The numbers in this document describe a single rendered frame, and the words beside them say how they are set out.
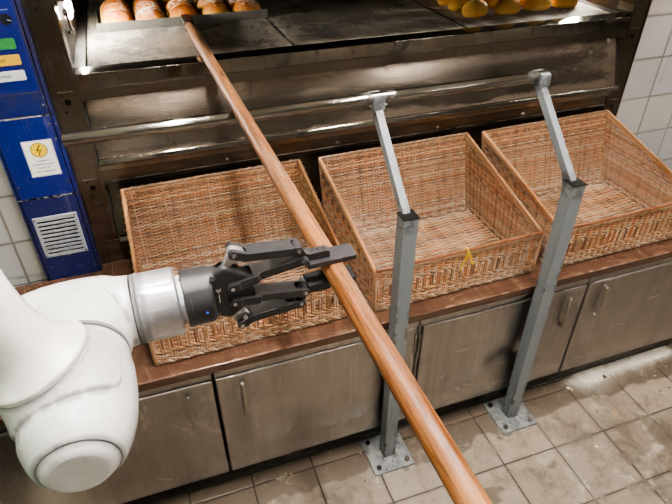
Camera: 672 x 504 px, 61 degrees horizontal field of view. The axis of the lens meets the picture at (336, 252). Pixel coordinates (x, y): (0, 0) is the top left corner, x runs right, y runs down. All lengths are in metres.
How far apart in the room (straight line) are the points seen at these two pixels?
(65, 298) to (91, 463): 0.22
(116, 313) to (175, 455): 1.11
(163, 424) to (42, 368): 1.10
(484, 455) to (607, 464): 0.40
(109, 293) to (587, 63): 1.91
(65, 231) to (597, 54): 1.87
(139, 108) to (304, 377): 0.89
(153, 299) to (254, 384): 0.93
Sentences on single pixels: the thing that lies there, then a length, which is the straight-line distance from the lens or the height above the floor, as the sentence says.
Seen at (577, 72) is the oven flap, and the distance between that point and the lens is 2.27.
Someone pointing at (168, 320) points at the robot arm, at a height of 1.21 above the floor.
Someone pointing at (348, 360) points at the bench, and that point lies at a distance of 1.67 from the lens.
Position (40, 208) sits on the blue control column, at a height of 0.83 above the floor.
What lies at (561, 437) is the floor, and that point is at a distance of 2.21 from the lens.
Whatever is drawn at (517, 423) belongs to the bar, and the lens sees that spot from 2.19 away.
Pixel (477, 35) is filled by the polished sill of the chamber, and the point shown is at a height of 1.17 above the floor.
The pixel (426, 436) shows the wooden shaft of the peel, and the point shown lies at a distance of 0.59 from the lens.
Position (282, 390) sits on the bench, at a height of 0.41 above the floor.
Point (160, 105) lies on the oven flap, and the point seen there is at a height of 1.06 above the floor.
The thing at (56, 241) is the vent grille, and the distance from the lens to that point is 1.87.
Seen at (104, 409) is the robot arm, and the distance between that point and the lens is 0.58.
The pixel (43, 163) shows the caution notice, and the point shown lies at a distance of 1.75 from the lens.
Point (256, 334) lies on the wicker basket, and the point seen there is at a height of 0.60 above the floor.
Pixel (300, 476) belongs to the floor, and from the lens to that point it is 1.99.
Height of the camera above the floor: 1.68
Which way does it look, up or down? 36 degrees down
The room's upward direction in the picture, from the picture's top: straight up
